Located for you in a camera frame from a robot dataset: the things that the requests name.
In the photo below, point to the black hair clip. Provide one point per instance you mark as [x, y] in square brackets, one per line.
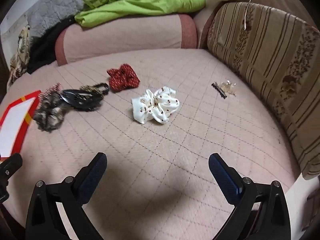
[218, 90]

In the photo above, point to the pink sofa bolster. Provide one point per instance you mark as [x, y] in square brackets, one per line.
[120, 37]

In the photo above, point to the pink plaid scrunchie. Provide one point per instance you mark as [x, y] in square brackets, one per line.
[53, 90]

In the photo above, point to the grey quilt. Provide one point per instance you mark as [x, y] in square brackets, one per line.
[57, 2]

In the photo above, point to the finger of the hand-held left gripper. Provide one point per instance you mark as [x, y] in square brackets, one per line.
[12, 162]

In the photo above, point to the white printed scrunchie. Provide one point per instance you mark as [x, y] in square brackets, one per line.
[155, 105]

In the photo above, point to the black cloth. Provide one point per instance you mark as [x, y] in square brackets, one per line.
[45, 47]

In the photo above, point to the leopard print cloth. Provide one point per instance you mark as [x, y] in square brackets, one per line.
[21, 55]

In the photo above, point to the clear and black hair clips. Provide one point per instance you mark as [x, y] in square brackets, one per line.
[228, 87]

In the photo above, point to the red dotted scrunchie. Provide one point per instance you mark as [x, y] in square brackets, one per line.
[122, 78]

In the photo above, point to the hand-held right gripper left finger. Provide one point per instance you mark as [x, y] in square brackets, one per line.
[91, 177]

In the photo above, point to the pink quilted sofa seat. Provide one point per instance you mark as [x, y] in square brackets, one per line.
[162, 150]

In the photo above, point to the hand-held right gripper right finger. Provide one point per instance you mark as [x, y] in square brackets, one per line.
[223, 177]

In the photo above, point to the black hair claw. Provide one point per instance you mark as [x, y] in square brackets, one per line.
[75, 100]

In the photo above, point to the red box with white inside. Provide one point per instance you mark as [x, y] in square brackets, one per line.
[15, 122]

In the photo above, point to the striped beige cushion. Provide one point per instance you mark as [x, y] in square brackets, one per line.
[270, 55]

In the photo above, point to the leopard print scrunchie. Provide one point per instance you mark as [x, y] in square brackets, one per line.
[48, 117]

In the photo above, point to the green blanket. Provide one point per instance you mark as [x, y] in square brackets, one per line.
[140, 2]

